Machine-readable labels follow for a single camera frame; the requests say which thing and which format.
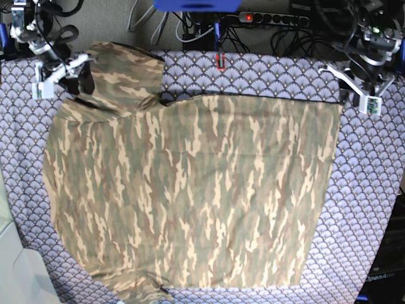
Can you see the blue clamp right edge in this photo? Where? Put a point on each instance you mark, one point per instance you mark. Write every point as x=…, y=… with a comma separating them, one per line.
x=400, y=61

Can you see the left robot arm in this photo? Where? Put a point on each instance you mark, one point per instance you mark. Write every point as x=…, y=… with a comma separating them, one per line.
x=369, y=38

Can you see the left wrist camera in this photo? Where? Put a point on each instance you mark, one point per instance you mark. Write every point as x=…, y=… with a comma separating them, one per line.
x=371, y=105

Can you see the blue mount plate top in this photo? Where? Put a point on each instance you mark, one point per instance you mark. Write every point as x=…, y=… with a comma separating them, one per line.
x=197, y=5

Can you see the purple fan-pattern tablecloth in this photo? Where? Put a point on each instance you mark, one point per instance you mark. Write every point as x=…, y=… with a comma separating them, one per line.
x=366, y=176

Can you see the black OpenArm box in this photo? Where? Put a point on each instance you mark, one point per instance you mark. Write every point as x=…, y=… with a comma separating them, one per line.
x=385, y=281

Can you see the blue clamp left edge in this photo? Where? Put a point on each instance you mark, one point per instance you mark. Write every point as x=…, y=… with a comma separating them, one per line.
x=4, y=39

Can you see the blue clamp edge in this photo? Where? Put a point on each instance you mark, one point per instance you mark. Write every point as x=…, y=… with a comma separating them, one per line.
x=4, y=39
x=400, y=61

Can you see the camouflage T-shirt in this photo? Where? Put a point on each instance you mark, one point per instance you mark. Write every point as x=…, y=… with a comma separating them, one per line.
x=212, y=191

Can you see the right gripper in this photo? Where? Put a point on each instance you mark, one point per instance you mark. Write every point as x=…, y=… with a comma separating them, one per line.
x=74, y=76

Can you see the red and black clamp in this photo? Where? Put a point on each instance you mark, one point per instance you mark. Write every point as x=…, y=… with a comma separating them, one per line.
x=220, y=61

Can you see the black power strip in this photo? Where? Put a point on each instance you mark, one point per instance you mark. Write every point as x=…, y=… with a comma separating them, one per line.
x=273, y=19

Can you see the white plastic bin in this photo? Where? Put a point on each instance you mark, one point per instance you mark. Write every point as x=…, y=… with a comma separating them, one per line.
x=24, y=277

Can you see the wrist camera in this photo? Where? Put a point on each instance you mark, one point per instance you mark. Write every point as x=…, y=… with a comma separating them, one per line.
x=43, y=90
x=371, y=105

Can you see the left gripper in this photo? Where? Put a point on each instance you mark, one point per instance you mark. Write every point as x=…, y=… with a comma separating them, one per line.
x=368, y=92

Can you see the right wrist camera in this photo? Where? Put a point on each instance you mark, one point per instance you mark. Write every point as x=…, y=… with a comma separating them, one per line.
x=43, y=90

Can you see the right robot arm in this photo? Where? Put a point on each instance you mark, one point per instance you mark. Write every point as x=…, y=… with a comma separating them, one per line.
x=56, y=63

